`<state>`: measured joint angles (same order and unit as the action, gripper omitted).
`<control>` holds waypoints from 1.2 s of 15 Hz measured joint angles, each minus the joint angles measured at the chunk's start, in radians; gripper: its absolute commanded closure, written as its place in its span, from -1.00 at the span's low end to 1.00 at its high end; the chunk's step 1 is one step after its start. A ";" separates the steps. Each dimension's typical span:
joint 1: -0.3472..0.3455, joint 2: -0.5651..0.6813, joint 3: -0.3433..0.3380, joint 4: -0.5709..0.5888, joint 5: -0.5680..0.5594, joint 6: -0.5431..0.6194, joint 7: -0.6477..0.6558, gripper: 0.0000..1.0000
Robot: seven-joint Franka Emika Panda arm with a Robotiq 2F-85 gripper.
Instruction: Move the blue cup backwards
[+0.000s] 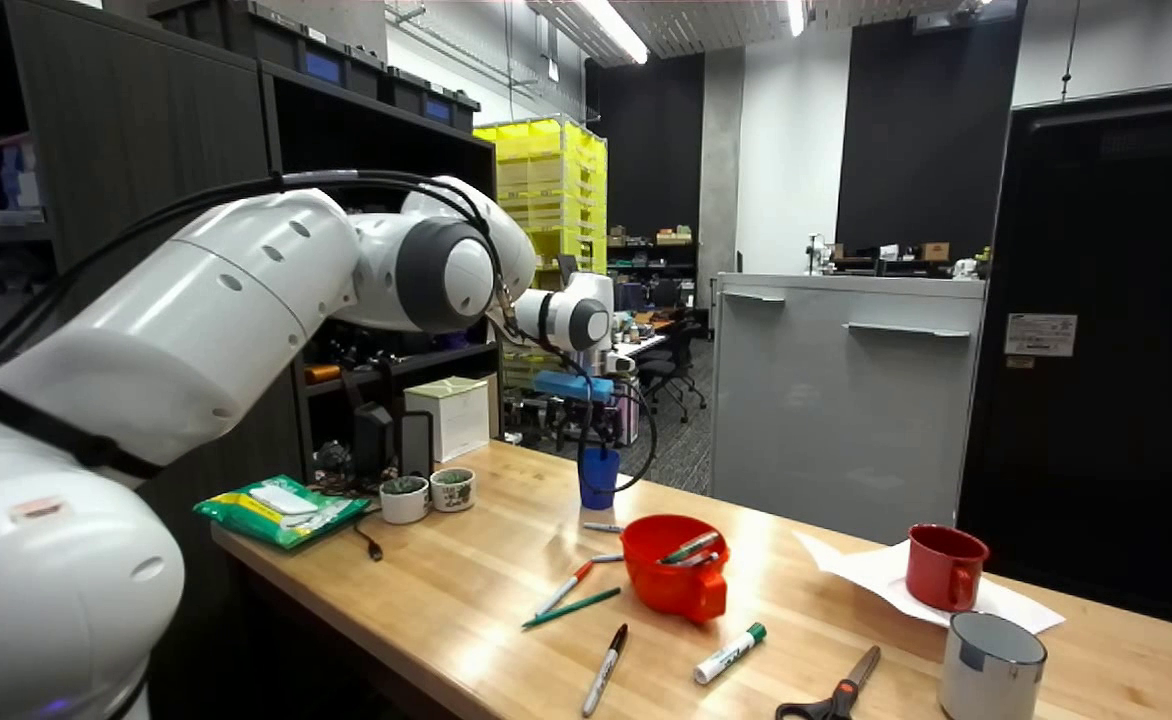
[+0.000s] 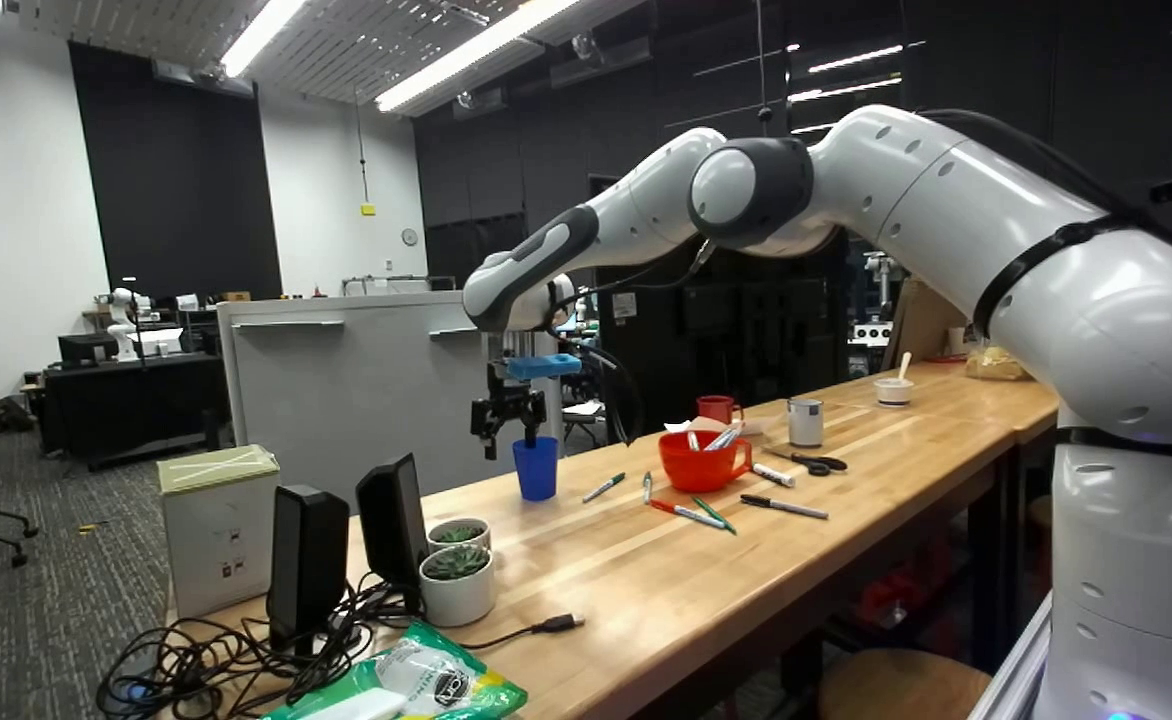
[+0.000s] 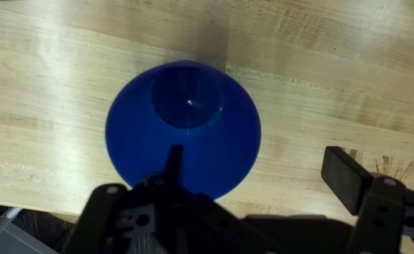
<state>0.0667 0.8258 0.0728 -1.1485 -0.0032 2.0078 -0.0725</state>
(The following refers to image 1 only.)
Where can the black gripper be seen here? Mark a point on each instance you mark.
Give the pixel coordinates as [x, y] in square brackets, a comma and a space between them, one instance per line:
[596, 420]

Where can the blue plastic cup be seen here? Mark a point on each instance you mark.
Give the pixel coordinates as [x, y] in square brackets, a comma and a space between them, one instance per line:
[596, 483]

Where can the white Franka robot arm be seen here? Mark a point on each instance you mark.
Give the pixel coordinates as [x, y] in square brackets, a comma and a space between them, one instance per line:
[210, 321]

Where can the orange plastic cup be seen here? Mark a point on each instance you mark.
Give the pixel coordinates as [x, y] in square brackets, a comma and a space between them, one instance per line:
[668, 584]

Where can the small white cup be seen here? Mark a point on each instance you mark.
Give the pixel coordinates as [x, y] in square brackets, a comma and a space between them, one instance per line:
[453, 491]
[401, 501]

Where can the black office chair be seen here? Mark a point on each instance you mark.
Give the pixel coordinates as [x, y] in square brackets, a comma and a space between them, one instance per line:
[674, 366]

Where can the grey marker dark red cap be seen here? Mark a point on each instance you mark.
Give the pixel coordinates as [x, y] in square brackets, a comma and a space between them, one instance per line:
[688, 544]

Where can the grey marker orange cap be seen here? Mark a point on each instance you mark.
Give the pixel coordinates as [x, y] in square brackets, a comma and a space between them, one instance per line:
[569, 584]

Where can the thin green pen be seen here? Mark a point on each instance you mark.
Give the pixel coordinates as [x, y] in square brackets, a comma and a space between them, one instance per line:
[569, 605]

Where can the white box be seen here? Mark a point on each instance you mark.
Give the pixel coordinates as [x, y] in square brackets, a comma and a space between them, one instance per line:
[450, 419]

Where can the black marker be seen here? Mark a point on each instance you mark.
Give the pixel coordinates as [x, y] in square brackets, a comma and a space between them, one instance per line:
[607, 664]

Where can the black box device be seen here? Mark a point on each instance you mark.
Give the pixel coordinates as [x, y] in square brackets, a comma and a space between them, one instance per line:
[372, 447]

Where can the white marker green cap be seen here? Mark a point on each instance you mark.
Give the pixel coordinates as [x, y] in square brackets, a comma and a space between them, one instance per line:
[730, 654]

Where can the grey cabinet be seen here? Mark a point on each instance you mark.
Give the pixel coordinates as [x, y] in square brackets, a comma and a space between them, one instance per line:
[839, 401]

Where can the yellow rack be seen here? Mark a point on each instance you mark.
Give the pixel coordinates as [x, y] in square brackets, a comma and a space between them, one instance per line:
[549, 185]

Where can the white paper sheet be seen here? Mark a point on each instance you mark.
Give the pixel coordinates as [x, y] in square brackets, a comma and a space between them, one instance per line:
[867, 565]

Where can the green wipes packet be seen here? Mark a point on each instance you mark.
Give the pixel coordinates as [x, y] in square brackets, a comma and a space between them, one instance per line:
[277, 508]

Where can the black orange scissors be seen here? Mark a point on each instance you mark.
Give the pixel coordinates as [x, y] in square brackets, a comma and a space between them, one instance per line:
[848, 681]

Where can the red mug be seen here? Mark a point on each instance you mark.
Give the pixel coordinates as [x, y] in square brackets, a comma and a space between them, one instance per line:
[940, 565]

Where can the blue storage bin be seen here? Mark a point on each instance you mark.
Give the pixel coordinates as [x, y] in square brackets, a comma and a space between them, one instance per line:
[323, 64]
[437, 106]

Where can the long ceiling light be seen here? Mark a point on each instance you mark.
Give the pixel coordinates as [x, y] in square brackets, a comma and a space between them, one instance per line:
[611, 27]

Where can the grey metal can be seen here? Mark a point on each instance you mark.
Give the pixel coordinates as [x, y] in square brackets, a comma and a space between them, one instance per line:
[988, 672]

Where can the white label sign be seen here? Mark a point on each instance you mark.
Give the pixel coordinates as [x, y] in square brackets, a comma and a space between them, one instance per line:
[1042, 335]

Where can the short ceiling light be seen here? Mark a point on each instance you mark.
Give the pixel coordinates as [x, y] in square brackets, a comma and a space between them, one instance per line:
[795, 18]

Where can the black cabinet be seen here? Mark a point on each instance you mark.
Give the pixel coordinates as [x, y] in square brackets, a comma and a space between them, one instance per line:
[1119, 335]

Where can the dark shelf unit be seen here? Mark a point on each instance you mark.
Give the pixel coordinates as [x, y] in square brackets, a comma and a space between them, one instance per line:
[147, 121]

